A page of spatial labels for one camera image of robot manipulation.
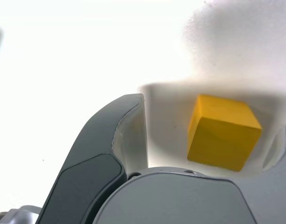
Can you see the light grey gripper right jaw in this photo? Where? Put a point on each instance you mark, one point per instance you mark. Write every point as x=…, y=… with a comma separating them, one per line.
x=180, y=200

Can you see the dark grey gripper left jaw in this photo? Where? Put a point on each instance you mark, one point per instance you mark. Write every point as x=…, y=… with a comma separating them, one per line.
x=91, y=163

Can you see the yellow cube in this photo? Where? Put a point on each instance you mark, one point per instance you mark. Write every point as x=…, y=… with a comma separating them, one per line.
x=222, y=137

